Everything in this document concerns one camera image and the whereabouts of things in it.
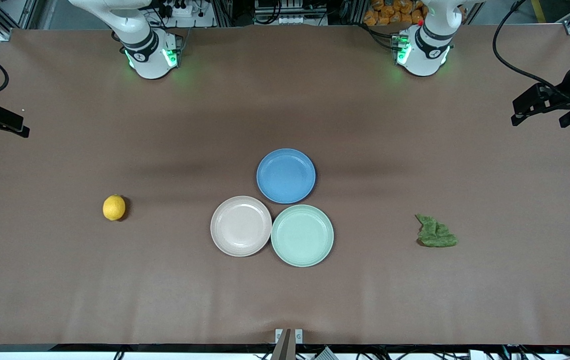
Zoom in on yellow lemon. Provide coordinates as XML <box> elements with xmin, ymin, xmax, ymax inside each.
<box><xmin>102</xmin><ymin>194</ymin><xmax>127</xmax><ymax>222</ymax></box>

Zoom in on green lettuce leaf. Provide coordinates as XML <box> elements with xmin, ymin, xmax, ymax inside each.
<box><xmin>415</xmin><ymin>213</ymin><xmax>459</xmax><ymax>248</ymax></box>

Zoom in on bag of orange items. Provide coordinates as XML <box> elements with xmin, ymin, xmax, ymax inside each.
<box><xmin>363</xmin><ymin>0</ymin><xmax>429</xmax><ymax>27</ymax></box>

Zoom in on white power strip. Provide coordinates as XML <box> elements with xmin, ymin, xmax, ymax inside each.
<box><xmin>157</xmin><ymin>0</ymin><xmax>215</xmax><ymax>29</ymax></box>

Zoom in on pink plate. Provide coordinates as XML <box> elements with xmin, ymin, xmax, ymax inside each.
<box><xmin>210</xmin><ymin>195</ymin><xmax>273</xmax><ymax>258</ymax></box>

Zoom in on blue plate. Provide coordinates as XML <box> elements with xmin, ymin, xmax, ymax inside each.
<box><xmin>256</xmin><ymin>148</ymin><xmax>316</xmax><ymax>205</ymax></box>

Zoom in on light green plate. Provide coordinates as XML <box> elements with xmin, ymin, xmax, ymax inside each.
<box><xmin>271</xmin><ymin>204</ymin><xmax>335</xmax><ymax>268</ymax></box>

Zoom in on brown table cover sheet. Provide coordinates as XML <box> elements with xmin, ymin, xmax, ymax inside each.
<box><xmin>0</xmin><ymin>25</ymin><xmax>570</xmax><ymax>347</ymax></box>

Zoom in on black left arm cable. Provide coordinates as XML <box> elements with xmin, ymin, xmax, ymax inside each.
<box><xmin>493</xmin><ymin>0</ymin><xmax>570</xmax><ymax>100</ymax></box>

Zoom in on white metal bracket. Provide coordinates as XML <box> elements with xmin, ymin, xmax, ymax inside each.
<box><xmin>275</xmin><ymin>328</ymin><xmax>304</xmax><ymax>345</ymax></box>

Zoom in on brown camera mount post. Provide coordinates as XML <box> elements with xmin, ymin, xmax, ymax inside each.
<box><xmin>270</xmin><ymin>328</ymin><xmax>292</xmax><ymax>360</ymax></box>

